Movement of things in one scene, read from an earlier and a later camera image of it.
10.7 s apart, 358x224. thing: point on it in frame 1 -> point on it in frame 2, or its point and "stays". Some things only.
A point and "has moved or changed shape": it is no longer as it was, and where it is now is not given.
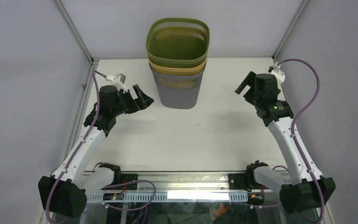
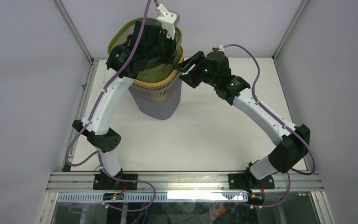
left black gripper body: (125, 103) -> (164, 52)
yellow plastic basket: (192, 69) has moved or changed shape
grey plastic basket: (179, 87) has moved or changed shape
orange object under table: (218, 213) stays
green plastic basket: (175, 42) has moved or changed shape
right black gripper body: (255, 98) -> (199, 74)
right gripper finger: (249, 80) -> (197, 57)
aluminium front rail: (207, 183) stays
